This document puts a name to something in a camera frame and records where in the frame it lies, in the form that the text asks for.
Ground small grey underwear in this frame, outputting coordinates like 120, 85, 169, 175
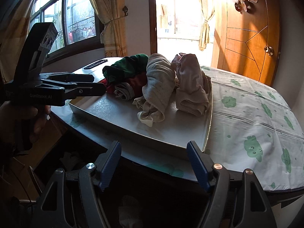
114, 82, 135, 101

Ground green underwear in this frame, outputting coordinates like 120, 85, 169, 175
103, 54, 148, 84

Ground red cloth garment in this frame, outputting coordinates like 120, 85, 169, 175
99, 73, 147, 98

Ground pink underwear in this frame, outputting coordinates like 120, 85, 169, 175
171, 53, 210, 116

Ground grey dotted underwear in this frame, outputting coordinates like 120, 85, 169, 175
132, 53, 175, 127

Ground person's left hand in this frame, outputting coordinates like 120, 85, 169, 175
1, 101, 51, 155

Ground shallow white cardboard tray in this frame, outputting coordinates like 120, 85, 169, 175
68, 59, 213, 160

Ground black remote on table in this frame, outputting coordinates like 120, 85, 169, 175
83, 59, 108, 70

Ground white tablecloth green clouds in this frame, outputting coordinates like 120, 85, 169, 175
52, 66, 303, 191

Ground beige curtain at left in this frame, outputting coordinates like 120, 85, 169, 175
1, 0, 35, 83

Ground dark framed window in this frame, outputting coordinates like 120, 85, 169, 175
30, 0, 104, 65

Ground beige tied curtain centre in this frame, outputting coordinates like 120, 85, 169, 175
90, 0, 127, 57

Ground orange wooden door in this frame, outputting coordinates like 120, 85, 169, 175
211, 0, 281, 86

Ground brass door knob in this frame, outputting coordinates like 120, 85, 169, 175
264, 45, 274, 56

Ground beige curtain in doorway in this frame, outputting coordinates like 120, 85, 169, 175
198, 0, 215, 51

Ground curtain tieback wall hook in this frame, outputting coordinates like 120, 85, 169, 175
122, 6, 128, 17

